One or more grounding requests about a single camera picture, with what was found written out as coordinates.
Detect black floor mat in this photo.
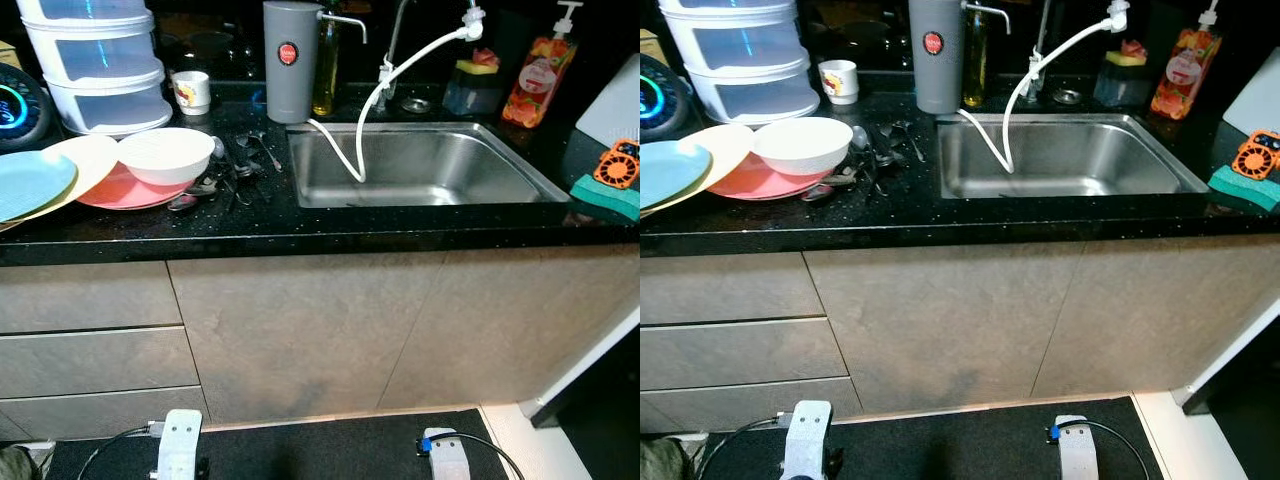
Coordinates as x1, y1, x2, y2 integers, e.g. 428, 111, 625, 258
690, 397, 1166, 480
45, 408, 526, 480

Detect beige cabinet drawer front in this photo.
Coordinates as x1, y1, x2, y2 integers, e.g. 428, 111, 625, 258
0, 327, 201, 399
0, 388, 211, 441
640, 378, 861, 433
0, 262, 181, 334
640, 318, 849, 391
640, 252, 821, 324

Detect beige cabinet door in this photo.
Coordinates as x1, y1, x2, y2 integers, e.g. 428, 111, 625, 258
805, 240, 1101, 416
168, 250, 461, 423
1030, 235, 1280, 401
380, 245, 641, 411

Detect person leg green trousers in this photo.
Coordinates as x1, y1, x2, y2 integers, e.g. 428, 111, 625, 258
0, 445, 46, 480
640, 435, 691, 480

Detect pink plate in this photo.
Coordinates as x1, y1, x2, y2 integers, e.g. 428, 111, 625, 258
708, 152, 836, 201
75, 160, 201, 211

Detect white bowl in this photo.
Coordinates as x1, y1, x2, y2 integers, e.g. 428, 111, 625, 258
117, 127, 217, 187
752, 117, 854, 177

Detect cream plate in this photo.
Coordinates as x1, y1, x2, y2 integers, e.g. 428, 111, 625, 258
640, 124, 756, 216
0, 135, 121, 226

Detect light blue plate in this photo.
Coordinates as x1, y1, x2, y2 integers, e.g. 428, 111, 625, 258
640, 140, 714, 209
0, 150, 79, 223

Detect green sponge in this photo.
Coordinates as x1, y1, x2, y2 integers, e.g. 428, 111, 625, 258
1207, 165, 1280, 213
570, 173, 641, 223

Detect orange black mini fan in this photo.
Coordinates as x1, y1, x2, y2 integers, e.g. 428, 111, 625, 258
1232, 130, 1280, 181
593, 138, 641, 191

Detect white printed mug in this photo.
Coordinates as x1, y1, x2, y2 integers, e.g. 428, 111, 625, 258
818, 59, 860, 106
170, 70, 212, 116

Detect stacked translucent plastic containers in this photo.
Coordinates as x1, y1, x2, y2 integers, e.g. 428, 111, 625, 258
660, 0, 821, 126
15, 0, 173, 138

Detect grey cylindrical water purifier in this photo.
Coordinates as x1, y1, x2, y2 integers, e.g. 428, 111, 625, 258
263, 1, 368, 124
908, 0, 1011, 115

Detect stainless steel sink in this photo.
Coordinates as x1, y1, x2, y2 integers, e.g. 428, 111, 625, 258
935, 113, 1211, 199
285, 122, 571, 209

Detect yellow oil bottle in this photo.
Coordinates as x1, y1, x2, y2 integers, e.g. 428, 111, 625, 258
312, 10, 341, 118
960, 5, 989, 109

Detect white cutting board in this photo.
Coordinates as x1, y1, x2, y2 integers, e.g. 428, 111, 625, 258
1222, 72, 1280, 139
575, 55, 641, 151

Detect chrome sink faucet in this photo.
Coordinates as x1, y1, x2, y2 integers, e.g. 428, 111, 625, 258
1025, 0, 1061, 96
378, 0, 416, 104

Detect dark clear sponge holder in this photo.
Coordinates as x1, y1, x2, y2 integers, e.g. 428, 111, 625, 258
442, 68, 501, 116
1092, 58, 1149, 108

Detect peach dish soap pump bottle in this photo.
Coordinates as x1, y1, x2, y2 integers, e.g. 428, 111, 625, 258
501, 0, 584, 129
1150, 0, 1223, 121

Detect yellow pink sponge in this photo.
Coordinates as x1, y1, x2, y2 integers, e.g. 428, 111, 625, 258
455, 47, 501, 76
1105, 38, 1149, 67

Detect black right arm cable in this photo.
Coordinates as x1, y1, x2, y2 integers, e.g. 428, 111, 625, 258
1070, 420, 1151, 480
440, 432, 526, 480

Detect black round device blue ring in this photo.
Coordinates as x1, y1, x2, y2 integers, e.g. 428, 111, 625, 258
0, 63, 56, 154
640, 53, 691, 131

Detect white water hose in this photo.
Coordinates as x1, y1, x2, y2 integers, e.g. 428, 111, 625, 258
305, 5, 488, 184
955, 0, 1131, 174

